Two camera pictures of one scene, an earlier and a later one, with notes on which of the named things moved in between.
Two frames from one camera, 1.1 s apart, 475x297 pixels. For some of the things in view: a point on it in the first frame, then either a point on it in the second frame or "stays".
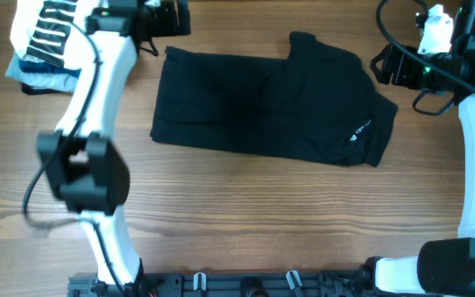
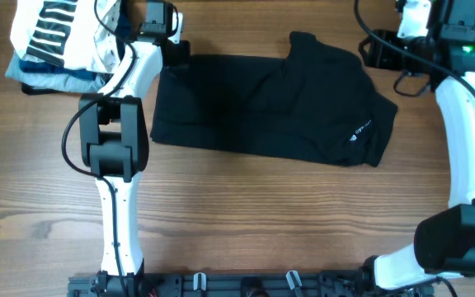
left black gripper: [171, 29] to [185, 49]
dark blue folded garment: [41, 67] stays
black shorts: [318, 104] stays
